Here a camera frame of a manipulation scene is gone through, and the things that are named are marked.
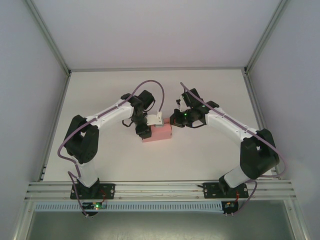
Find pink paper box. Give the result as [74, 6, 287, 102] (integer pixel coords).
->
[141, 123, 174, 144]

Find circuit board with green light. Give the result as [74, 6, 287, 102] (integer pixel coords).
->
[81, 202, 108, 211]

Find grey metal panel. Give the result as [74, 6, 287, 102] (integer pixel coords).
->
[23, 210, 302, 240]

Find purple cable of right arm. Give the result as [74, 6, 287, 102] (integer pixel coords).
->
[179, 80, 287, 217]

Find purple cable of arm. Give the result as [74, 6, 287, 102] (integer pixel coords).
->
[179, 80, 287, 217]
[57, 79, 166, 219]

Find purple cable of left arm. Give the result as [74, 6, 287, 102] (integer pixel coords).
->
[57, 79, 166, 219]

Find aluminium frame crossbar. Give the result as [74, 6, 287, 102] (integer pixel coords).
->
[68, 65, 249, 74]

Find aluminium side rail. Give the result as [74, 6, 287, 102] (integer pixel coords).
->
[37, 71, 74, 183]
[242, 70, 285, 181]

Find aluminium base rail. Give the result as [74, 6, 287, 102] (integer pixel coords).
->
[23, 180, 298, 204]

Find grey slotted cable duct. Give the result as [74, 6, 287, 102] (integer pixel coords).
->
[33, 201, 224, 213]

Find aluminium frame post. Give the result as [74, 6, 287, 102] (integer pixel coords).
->
[23, 0, 73, 76]
[243, 0, 291, 76]

